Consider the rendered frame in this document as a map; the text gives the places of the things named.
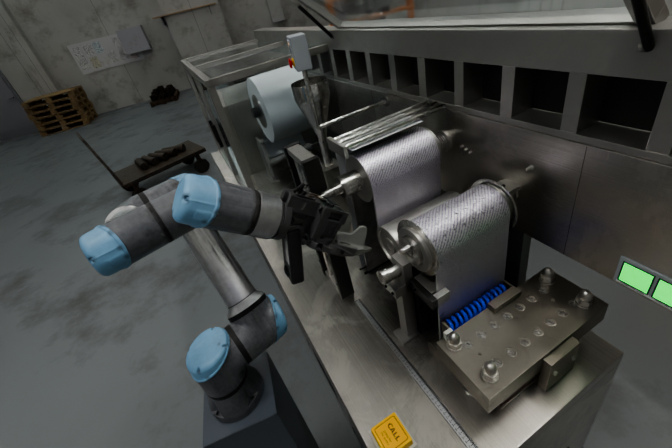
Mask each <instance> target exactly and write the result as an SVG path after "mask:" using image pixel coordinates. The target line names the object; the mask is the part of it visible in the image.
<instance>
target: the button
mask: <svg viewBox="0 0 672 448"><path fill-rule="evenodd" d="M371 432H372V434H373V436H374V438H375V440H376V442H377V443H378V445H379V447H380V448H408V447H409V446H411V445H412V444H413V441H412V438H411V436H410V435H409V433H408V432H407V430H406V429H405V427H404V426H403V424H402V423H401V421H400V420H399V418H398V417H397V415H396V413H395V412H393V413H392V414H391V415H389V416H388V417H386V418H385V419H384V420H382V421H381V422H380V423H378V424H377V425H376V426H374V427H373V428H371Z"/></svg>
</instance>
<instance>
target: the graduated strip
mask: <svg viewBox="0 0 672 448"><path fill-rule="evenodd" d="M355 303H356V305H357V306H358V307H359V308H360V310H361V311H362V312H363V314H364V315H365V316H366V318H367V319H368V320H369V321H370V323H371V324H372V325H373V327H374V328H375V329H376V331H377V332H378V333H379V334H380V336H381V337H382V338H383V340H384V341H385V342H386V344H387V345H388V346H389V347H390V349H391V350H392V351H393V353H394V354H395V355H396V357H397V358H398V359H399V360H400V362H401V363H402V364H403V366H404V367H405V368H406V370H407V371H408V372H409V373H410V375H411V376H412V377H413V379H414V380H415V381H416V383H417V384H418V385H419V386H420V388H421V389H422V390H423V392H424V393H425V394H426V395H427V397H428V398H429V399H430V401H431V402H432V403H433V405H434V406H435V407H436V408H437V410H438V411H439V412H440V414H441V415H442V416H443V418H444V419H445V420H446V421H447V423H448V424H449V425H450V427H451V428H452V429H453V431H454V432H455V433H456V434H457V436H458V437H459V438H460V440H461V441H462V442H463V444H464V445H465V446H466V447H467V448H479V447H478V446H477V445H476V443H475V442H474V441H473V440H472V438H471V437H470V436H469V435H468V433H467V432H466V431H465V430H464V428H463V427H462V426H461V425H460V423H459V422H458V421H457V420H456V418H455V417H454V416H453V415H452V413H451V412H450V411H449V410H448V408H447V407H446V406H445V405H444V403H443V402H442V401H441V400H440V398H439V397H438V396H437V395H436V393H435V392H434V391H433V390H432V388H431V387H430V386H429V385H428V383H427V382H426V381H425V380H424V378H423V377H422V376H421V375H420V373H419V372H418V371H417V370H416V368H415V367H414V366H413V365H412V363H411V362H410V361H409V360H408V358H407V357H406V356H405V355H404V353H403V352H402V351H401V350H400V348H399V347H398V346H397V345H396V343H395V342H394V341H393V340H392V338H391V337H390V336H389V335H388V333H387V332H386V331H385V330H384V328H383V327H382V326H381V325H380V323H379V322H378V321H377V319H376V318H375V317H374V316H373V314H372V313H371V312H370V311H369V309H368V308H367V307H366V306H365V304H364V303H363V302H362V301H361V299H358V300H356V301H355Z"/></svg>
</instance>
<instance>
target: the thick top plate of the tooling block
mask: <svg viewBox="0 0 672 448"><path fill-rule="evenodd" d="M542 271H543V270H541V271H540V272H538V273H537V274H535V275H534V276H533V277H531V278H530V279H528V280H527V281H525V282H524V283H522V284H521V285H519V286H518V287H517V288H518V289H519V290H521V295H520V296H519V297H518V298H516V299H515V300H513V301H512V302H510V303H509V304H508V305H506V306H505V307H503V308H502V309H501V310H499V311H498V312H496V313H494V312H492V311H491V310H490V309H489V308H486V309H485V310H483V311H482V312H480V313H479V314H477V315H476V316H474V317H473V318H472V319H470V320H469V321H467V322H466V323H464V324H463V325H461V326H460V327H458V328H457V329H456V330H454V331H453V332H456V333H458V334H459V336H460V339H461V342H462V350H461V351H459V352H452V351H450V350H449V349H448V348H447V345H446V343H447V341H446V340H445V339H444V338H442V339H441V340H440V341H438V342H437V343H436V345H437V357H438V358H439V359H440V360H441V361H442V362H443V363H444V364H445V365H446V367H447V368H448V369H449V370H450V371H451V372H452V373H453V374H454V376H455V377H456V378H457V379H458V380H459V381H460V382H461V383H462V384H463V386H464V387H465V388H466V389H467V390H468V391H469V392H470V393H471V395H472V396H473V397H474V398H475V399H476V400H477V401H478V402H479V403H480V405H481V406H482V407H483V408H484V409H485V410H486V411H487V412H488V413H490V412H491V411H492V410H494V409H495V408H496V407H497V406H498V405H500V404H501V403H502V402H503V401H505V400H506V399H507V398H508V397H509V396H511V395H512V394H513V393H514V392H516V391H517V390H518V389H519V388H520V387H522V386H523V385H524V384H525V383H527V382H528V381H529V380H530V379H531V378H533V377H534V376H535V375H536V374H537V373H539V372H540V371H541V367H542V363H543V359H544V358H546V357H547V356H548V355H549V354H550V353H552V352H553V351H554V350H555V349H557V348H558V347H559V346H560V345H562V344H563V343H564V342H565V341H567V340H568V339H569V338H570V337H572V336H573V337H574V338H576V339H577V340H579V339H580V338H581V337H583V336H584V335H585V334H586V333H588V332H589V331H590V330H591V329H592V328H594V327H595V326H596V325H597V324H599V323H600V322H601V321H602V320H603V319H604V316H605V313H606V311H607V308H608V305H609V304H608V303H606V302H604V301H602V300H601V299H599V298H597V297H596V296H594V295H592V296H593V297H592V298H593V306H592V308H590V309H583V308H580V307H579V306H577V305H576V304H575V302H574V300H575V298H576V296H577V295H578V294H579V292H580V291H581V290H583V289H582V288H580V287H579V286H577V285H575V284H574V283H572V282H570V281H569V280H567V279H565V278H563V277H562V276H560V275H558V274H557V273H555V272H554V276H555V279H554V280H555V282H554V284H553V285H544V284H542V283H541V282H540V281H539V276H540V273H541V272H542ZM487 361H492V362H494V363H495V365H496V366H497V370H498V373H499V380H498V382H497V383H495V384H490V383H487V382H485V381H484V380H483V379H482V377H481V370H482V366H484V364H485V362H487Z"/></svg>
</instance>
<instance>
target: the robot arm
mask: <svg viewBox="0 0 672 448"><path fill-rule="evenodd" d="M351 219H352V215H351V213H346V212H345V211H344V210H343V209H341V208H340V207H339V205H338V204H337V203H336V202H335V201H334V200H333V199H332V198H329V197H325V196H322V195H318V194H315V193H311V192H309V194H308V196H304V195H300V194H297V193H294V192H293V191H292V190H291V189H288V188H285V187H284V189H283V192H282V194H281V196H280V197H279V196H277V195H274V194H270V193H266V192H263V191H259V190H254V189H251V188H247V187H243V186H239V185H236V184H232V183H228V182H225V181H221V180H217V179H214V178H212V177H210V176H206V175H203V176H201V175H196V174H186V173H183V174H180V175H178V176H175V177H171V178H169V179H168V180H166V181H164V182H162V183H160V184H158V185H156V186H153V187H151V188H149V189H147V190H145V191H143V192H141V193H139V194H136V195H134V196H132V197H130V198H129V199H127V200H125V201H124V202H123V203H121V204H120V205H119V206H118V207H116V208H115V209H114V210H113V211H112V212H111V213H110V214H109V215H108V216H107V218H106V220H105V224H103V225H98V226H96V227H95V228H94V229H93V230H91V231H89V232H87V233H86V234H84V235H82V236H81V237H80V239H79V245H80V248H81V250H82V252H83V253H84V255H85V257H86V258H87V260H88V261H89V262H90V264H91V265H92V266H93V267H94V269H95V270H96V271H97V272H98V273H100V274H101V275H103V276H110V275H112V274H114V273H116V272H118V271H120V270H122V269H126V268H128V267H130V266H131V264H133V263H135V262H137V261H138V260H140V259H142V258H144V257H145V256H147V255H149V254H151V253H153V252H154V251H156V250H158V249H160V248H161V247H163V246H165V245H167V244H169V243H170V242H172V241H174V240H176V239H178V238H179V237H181V236H182V238H183V239H184V241H185V242H186V244H187V245H188V247H189V248H190V250H191V251H192V253H193V255H194V256H195V258H196V259H197V261H198V262H199V264H200V265H201V267H202V268H203V270H204V271H205V273H206V275H207V276H208V278H209V279H210V281H211V282H212V284H213V285H214V287H215V288H216V290H217V291H218V293H219V295H220V296H221V298H222V299H223V301H224V302H225V304H226V305H227V307H228V314H227V318H228V320H229V321H230V324H229V325H227V326H226V327H225V328H220V327H214V329H213V328H209V329H207V330H205V331H204V332H202V333H201V334H200V335H199V336H198V337H197V338H196V339H195V340H194V341H193V343H192V344H191V346H190V348H189V352H188V353H187V356H186V365H187V368H188V370H189V372H190V373H191V376H192V378H193V379H194V380H195V381H196V382H197V383H198V384H199V385H200V386H201V388H202V389H203V390H204V391H205V393H206V394H207V395H208V400H209V407H210V410H211V412H212V414H213V415H214V416H215V417H216V418H217V419H218V420H219V421H221V422H223V423H235V422H238V421H240V420H242V419H244V418H245V417H247V416H248V415H249V414H250V413H251V412H252V411H253V410H254V409H255V408H256V406H257V405H258V403H259V401H260V399H261V397H262V393H263V387H264V385H263V379H262V377H261V375H260V373H259V372H258V370H257V369H256V368H255V367H253V366H251V365H249V363H250V362H252V361H253V360H254V359H255V358H257V357H258V356H259V355H260V354H261V353H263V352H264V351H265V350H266V349H268V348H269V347H270V346H271V345H272V344H274V343H276V342H277V341H278V339H279V338H280V337H282V336H283V335H284V334H285V333H286V331H287V321H286V318H285V315H284V313H283V311H282V309H281V307H280V305H279V303H278V302H277V300H276V299H275V297H274V296H273V295H271V294H269V295H265V293H264V292H263V291H259V290H256V289H255V288H254V286H253V285H252V283H251V282H250V280H249V279H248V277H247V276H246V274H245V273H244V271H243V269H242V268H241V266H240V265H239V263H238V262H237V260H236V259H235V257H234V256H233V254H232V252H231V251H230V249H229V248H228V246H227V245H226V243H225V242H224V240H223V239H222V237H221V235H220V234H219V232H218V231H223V232H229V233H235V234H241V235H246V236H251V237H257V238H262V239H276V240H280V239H282V246H283V255H284V272H285V274H286V275H287V277H289V279H290V281H291V283H292V284H293V285H294V284H298V283H301V282H303V281H304V266H303V257H302V245H305V244H306V246H308V247H309V248H311V249H314V250H317V251H321V252H327V253H330V254H333V255H337V256H343V257H353V256H356V255H361V254H364V253H367V252H370V251H371V250H372V248H371V247H368V246H364V245H365V240H366V236H367V231H368V230H367V227H366V226H359V227H358V228H357V229H356V230H354V231H353V232H352V233H349V230H350V225H351ZM217 230H218V231H217Z"/></svg>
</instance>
